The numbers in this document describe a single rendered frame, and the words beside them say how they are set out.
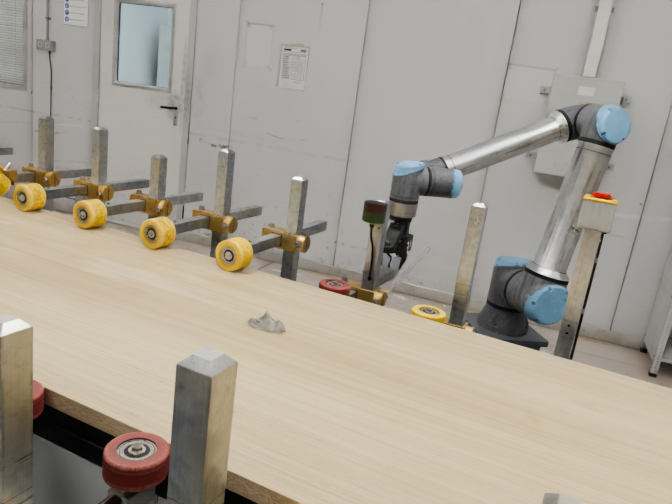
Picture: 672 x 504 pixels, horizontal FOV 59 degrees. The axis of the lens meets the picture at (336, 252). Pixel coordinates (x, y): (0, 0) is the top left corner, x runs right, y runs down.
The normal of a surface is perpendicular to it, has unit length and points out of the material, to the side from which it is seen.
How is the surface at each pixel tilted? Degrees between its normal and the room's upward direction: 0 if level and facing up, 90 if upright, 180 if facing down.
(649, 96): 90
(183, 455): 90
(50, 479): 90
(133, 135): 90
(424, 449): 0
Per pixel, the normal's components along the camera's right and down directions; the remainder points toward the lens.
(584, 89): -0.34, 0.20
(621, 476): 0.13, -0.96
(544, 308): 0.20, 0.36
